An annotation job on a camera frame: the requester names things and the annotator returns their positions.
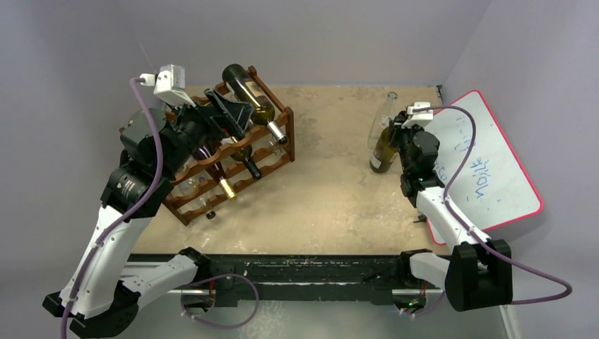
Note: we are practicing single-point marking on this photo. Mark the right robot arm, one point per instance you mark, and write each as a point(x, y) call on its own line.
point(472, 278)

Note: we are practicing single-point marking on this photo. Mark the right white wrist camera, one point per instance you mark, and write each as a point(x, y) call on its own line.
point(418, 114)

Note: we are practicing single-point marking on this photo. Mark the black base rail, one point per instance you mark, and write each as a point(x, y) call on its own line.
point(227, 279)

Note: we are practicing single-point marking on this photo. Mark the dark green bottle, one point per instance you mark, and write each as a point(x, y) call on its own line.
point(385, 150)

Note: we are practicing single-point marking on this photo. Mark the clear glass wine bottle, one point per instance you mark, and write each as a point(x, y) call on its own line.
point(381, 119)

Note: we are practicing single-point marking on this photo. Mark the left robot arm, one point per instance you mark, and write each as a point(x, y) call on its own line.
point(98, 302)

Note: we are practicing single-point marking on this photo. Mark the black whiteboard clip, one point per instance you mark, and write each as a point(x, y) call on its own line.
point(420, 218)

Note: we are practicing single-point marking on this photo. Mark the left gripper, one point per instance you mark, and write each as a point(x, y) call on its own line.
point(235, 114)

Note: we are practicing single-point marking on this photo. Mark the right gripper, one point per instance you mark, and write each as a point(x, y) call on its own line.
point(398, 132)

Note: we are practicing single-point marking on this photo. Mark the clear bottle in rack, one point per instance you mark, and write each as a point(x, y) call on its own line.
point(188, 187)

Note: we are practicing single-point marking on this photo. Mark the pink-framed whiteboard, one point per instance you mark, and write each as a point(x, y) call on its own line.
point(492, 186)

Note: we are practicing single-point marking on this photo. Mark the dark bottle, black cap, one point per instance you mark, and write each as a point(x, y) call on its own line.
point(244, 155)

